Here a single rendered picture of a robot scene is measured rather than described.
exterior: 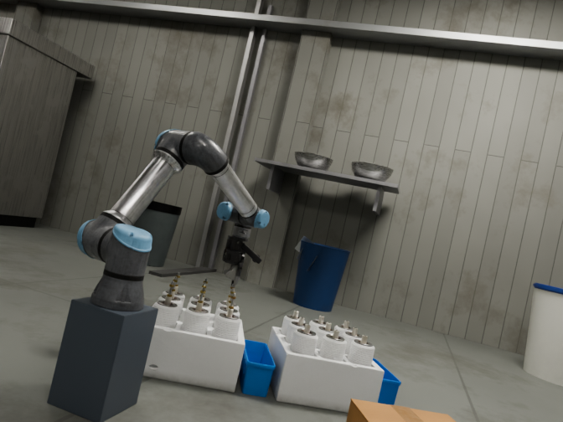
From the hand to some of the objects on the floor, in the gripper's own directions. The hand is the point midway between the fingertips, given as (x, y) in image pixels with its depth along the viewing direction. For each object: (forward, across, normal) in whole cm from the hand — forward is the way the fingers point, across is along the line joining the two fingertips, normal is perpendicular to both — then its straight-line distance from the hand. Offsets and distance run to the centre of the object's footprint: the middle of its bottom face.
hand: (235, 283), depth 200 cm
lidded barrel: (+35, -56, +255) cm, 263 cm away
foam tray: (+34, +10, -14) cm, 38 cm away
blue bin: (+34, +18, +11) cm, 41 cm away
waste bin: (+35, -177, +110) cm, 211 cm away
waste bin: (+34, -251, -31) cm, 255 cm away
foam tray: (+34, +19, +38) cm, 55 cm away
